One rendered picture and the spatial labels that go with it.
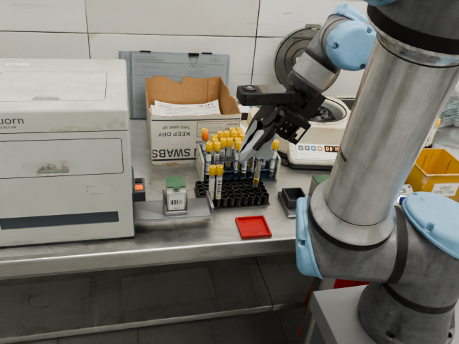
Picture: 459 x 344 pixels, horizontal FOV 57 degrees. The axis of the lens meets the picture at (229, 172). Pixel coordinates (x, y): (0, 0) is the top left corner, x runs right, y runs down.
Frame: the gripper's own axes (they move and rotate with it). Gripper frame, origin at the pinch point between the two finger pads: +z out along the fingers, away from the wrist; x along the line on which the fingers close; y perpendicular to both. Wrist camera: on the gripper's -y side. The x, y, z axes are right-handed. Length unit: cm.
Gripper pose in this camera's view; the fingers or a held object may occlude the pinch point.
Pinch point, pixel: (240, 155)
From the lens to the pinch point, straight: 90.1
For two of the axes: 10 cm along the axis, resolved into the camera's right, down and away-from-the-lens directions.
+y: 8.0, 3.8, 4.6
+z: -5.5, 7.6, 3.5
